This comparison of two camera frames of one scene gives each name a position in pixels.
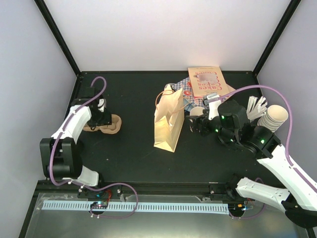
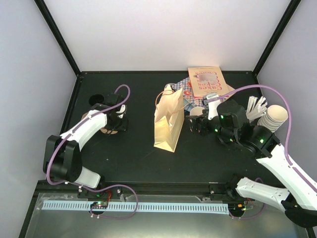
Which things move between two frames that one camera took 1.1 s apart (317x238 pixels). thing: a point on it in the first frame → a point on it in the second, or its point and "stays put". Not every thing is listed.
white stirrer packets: (255, 109) stays put
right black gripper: (198, 120) stays put
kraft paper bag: (169, 116) stays put
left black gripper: (107, 119) → (123, 128)
